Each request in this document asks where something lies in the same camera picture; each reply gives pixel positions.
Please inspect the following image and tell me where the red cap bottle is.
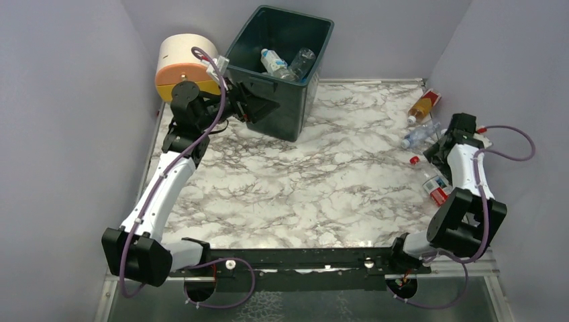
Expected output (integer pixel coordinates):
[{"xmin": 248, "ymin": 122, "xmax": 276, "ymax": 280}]
[{"xmin": 409, "ymin": 156, "xmax": 452, "ymax": 207}]

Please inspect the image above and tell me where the clear bottle light blue label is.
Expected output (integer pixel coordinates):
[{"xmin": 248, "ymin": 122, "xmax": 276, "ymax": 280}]
[{"xmin": 260, "ymin": 48, "xmax": 291, "ymax": 79}]

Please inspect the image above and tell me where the amber tea bottle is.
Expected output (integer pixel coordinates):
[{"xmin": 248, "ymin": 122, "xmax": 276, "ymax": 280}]
[{"xmin": 407, "ymin": 89, "xmax": 442, "ymax": 126}]

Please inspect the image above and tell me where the plain clear bottle white cap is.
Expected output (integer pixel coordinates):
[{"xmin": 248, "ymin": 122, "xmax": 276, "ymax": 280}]
[{"xmin": 289, "ymin": 48, "xmax": 317, "ymax": 81}]

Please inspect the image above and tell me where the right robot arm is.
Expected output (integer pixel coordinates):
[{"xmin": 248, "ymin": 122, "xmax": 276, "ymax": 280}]
[{"xmin": 389, "ymin": 113, "xmax": 507, "ymax": 270}]

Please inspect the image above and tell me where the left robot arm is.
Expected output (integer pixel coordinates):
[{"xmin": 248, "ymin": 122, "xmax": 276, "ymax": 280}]
[{"xmin": 101, "ymin": 80, "xmax": 280, "ymax": 286}]

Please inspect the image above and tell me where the dark green plastic bin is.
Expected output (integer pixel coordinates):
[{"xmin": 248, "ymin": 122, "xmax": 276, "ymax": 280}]
[{"xmin": 226, "ymin": 5, "xmax": 334, "ymax": 142}]

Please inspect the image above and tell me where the cream orange drawer box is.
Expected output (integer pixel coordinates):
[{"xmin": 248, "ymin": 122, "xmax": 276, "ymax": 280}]
[{"xmin": 154, "ymin": 34, "xmax": 220, "ymax": 103}]

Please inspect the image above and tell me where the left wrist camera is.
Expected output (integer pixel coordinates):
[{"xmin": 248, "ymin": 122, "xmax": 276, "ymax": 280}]
[{"xmin": 206, "ymin": 55, "xmax": 229, "ymax": 86}]

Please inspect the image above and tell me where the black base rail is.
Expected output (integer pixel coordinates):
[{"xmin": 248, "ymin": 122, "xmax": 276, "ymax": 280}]
[{"xmin": 169, "ymin": 247, "xmax": 409, "ymax": 292}]

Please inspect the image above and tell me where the aluminium frame rail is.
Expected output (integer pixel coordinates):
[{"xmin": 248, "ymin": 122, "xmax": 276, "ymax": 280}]
[{"xmin": 95, "ymin": 254, "xmax": 512, "ymax": 321}]

